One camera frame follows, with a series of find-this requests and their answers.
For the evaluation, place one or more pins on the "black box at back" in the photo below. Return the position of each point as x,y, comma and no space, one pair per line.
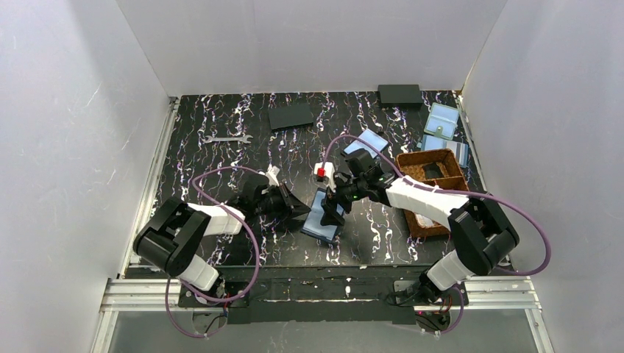
400,95

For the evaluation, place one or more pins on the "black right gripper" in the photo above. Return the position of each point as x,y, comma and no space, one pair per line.
335,195

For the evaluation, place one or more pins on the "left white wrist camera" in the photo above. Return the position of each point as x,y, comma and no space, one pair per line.
272,174

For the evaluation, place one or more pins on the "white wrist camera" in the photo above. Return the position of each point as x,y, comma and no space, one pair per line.
324,172
272,174

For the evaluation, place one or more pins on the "open blue card holder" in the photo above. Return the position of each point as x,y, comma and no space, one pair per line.
368,140

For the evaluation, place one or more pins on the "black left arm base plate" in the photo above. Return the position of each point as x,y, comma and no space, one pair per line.
221,290

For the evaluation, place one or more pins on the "black item in basket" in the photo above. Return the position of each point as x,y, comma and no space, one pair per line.
433,171

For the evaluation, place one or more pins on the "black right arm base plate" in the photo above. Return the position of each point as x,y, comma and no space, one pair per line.
407,292

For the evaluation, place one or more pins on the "black flat box centre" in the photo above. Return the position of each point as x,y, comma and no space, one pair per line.
291,116

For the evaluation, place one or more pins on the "blue striped card holder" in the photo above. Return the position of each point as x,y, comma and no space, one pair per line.
460,150

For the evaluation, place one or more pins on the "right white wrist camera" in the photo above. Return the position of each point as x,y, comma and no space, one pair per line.
324,172

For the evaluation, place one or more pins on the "silver open-end wrench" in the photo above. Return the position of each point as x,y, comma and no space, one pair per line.
245,139

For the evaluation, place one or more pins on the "light blue snap card holder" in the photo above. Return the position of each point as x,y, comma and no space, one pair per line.
442,121

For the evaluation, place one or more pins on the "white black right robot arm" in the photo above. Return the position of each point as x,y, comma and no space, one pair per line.
481,232

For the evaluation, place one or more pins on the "white cards in basket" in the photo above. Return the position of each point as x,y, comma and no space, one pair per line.
425,222

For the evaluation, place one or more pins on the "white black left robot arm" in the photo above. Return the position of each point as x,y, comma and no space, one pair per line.
172,236

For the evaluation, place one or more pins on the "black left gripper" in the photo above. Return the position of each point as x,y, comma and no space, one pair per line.
286,200

